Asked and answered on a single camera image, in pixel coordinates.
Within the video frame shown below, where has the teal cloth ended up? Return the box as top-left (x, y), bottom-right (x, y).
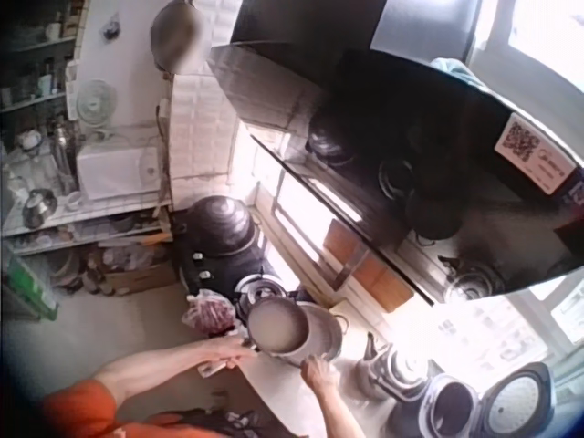
top-left (430, 56), bottom-right (485, 89)

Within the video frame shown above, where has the tiled shelf with kitchenware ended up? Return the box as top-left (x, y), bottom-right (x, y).
top-left (0, 116), bottom-right (177, 293)

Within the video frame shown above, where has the black range hood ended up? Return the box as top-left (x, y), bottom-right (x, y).
top-left (206, 0), bottom-right (584, 307)

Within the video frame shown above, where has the hanging dark wok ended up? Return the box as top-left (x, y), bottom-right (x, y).
top-left (149, 0), bottom-right (210, 75)

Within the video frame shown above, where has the small white cloth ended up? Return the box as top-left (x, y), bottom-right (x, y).
top-left (197, 359), bottom-right (228, 381)

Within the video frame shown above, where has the black gas stove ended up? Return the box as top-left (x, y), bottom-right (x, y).
top-left (174, 218), bottom-right (317, 314)

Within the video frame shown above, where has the white microwave oven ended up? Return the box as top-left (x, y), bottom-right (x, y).
top-left (74, 144), bottom-right (164, 203)

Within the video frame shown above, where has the silver stove burner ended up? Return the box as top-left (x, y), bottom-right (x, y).
top-left (235, 275), bottom-right (294, 312)

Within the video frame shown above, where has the tall steel flask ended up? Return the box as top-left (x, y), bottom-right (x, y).
top-left (51, 121), bottom-right (79, 193)

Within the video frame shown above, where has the open silver rice cooker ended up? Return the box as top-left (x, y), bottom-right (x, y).
top-left (417, 361), bottom-right (557, 438)

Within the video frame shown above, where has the black wok with domed lid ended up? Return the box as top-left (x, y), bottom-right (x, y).
top-left (185, 194), bottom-right (260, 257)

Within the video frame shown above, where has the wall shelf with bottles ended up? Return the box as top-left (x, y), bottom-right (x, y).
top-left (0, 0), bottom-right (79, 118)

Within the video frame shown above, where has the cardboard box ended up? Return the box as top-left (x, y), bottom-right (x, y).
top-left (97, 260), bottom-right (178, 297)

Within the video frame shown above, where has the steel pot with side handles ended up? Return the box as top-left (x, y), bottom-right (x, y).
top-left (291, 302), bottom-right (350, 369)

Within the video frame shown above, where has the person's right hand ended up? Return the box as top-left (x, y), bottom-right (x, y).
top-left (298, 356), bottom-right (342, 398)

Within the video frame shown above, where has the person's left hand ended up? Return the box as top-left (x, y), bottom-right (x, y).
top-left (206, 336), bottom-right (260, 370)

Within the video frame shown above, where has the round steel kettle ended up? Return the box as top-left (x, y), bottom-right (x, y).
top-left (21, 188), bottom-right (59, 230)

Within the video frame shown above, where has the plastic bag of red meat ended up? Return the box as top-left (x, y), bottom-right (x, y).
top-left (181, 288), bottom-right (237, 333)

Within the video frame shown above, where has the small grey pot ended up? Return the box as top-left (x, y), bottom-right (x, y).
top-left (247, 296), bottom-right (308, 356)

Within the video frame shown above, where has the green plastic crate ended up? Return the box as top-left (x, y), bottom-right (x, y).
top-left (0, 253), bottom-right (61, 322)

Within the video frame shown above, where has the small white fan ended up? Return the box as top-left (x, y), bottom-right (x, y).
top-left (74, 78), bottom-right (114, 125)

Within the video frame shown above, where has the white sticker label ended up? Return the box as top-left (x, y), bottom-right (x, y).
top-left (494, 112), bottom-right (579, 193)

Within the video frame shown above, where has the steel kettle with dark spout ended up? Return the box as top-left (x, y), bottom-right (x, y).
top-left (354, 331), bottom-right (435, 403)

